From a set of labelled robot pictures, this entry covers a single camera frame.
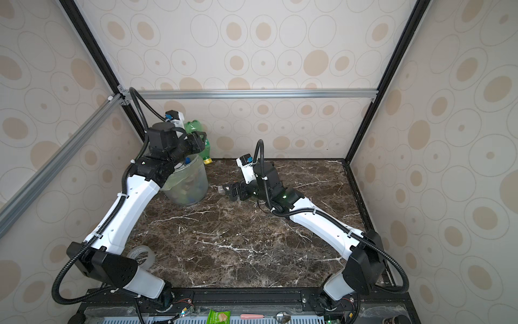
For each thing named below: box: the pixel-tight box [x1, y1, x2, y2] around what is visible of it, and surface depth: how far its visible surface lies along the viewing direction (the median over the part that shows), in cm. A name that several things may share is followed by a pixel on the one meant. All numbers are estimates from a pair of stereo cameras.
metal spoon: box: [273, 311, 292, 324], surface depth 73 cm
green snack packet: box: [206, 309, 232, 324], surface depth 70 cm
